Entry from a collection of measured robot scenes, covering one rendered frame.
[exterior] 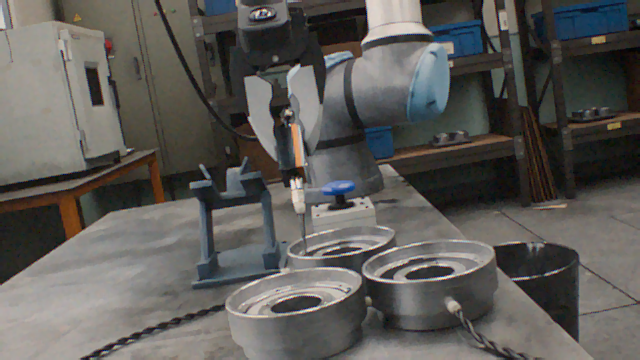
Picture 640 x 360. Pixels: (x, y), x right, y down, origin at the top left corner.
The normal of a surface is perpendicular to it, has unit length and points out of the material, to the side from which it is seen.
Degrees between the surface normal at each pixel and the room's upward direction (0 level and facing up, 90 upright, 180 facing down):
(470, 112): 90
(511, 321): 0
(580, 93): 90
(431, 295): 90
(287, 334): 90
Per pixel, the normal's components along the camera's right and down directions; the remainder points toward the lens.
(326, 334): 0.40, 0.07
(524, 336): -0.17, -0.98
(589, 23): 0.03, 0.14
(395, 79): -0.43, 0.05
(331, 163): -0.14, -0.14
